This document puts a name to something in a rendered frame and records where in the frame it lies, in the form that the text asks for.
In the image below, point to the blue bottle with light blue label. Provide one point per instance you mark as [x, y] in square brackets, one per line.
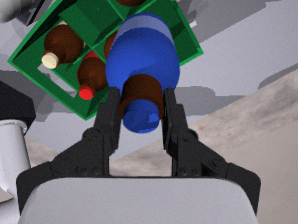
[142, 62]

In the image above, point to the green crate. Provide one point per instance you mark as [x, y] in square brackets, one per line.
[93, 21]

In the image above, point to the brown bottle with blue cap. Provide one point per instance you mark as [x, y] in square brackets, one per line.
[131, 3]

